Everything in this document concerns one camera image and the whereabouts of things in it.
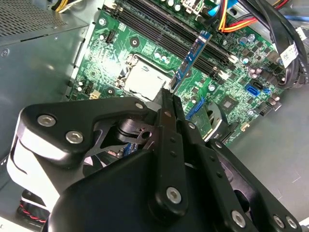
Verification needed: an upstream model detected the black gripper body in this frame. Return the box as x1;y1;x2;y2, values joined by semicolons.
47;115;225;232

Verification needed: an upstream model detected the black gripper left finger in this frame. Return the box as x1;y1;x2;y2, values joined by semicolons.
6;88;189;224

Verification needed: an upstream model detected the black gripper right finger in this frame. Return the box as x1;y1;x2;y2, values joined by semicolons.
171;95;304;232

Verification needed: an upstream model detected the blue RAM stick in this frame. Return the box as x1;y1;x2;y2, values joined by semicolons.
170;30;213;94

